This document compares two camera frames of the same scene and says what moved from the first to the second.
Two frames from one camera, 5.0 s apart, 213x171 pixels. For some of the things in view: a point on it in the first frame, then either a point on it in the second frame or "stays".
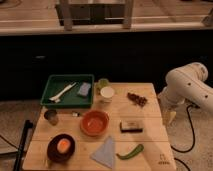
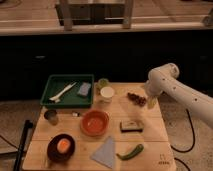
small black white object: (75, 114) stays
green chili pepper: (137, 150) stays
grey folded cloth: (106, 153) stays
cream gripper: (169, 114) to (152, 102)
